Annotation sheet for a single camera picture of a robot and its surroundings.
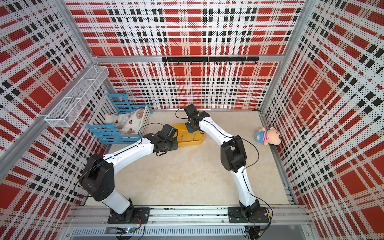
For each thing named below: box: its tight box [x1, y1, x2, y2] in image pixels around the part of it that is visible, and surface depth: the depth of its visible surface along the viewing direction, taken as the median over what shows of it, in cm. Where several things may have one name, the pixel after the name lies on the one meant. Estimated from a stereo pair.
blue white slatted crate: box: [86, 93, 153, 145], surface depth 106 cm
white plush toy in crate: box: [104, 108, 145, 135], surface depth 107 cm
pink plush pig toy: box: [255, 127, 282, 146], surface depth 98 cm
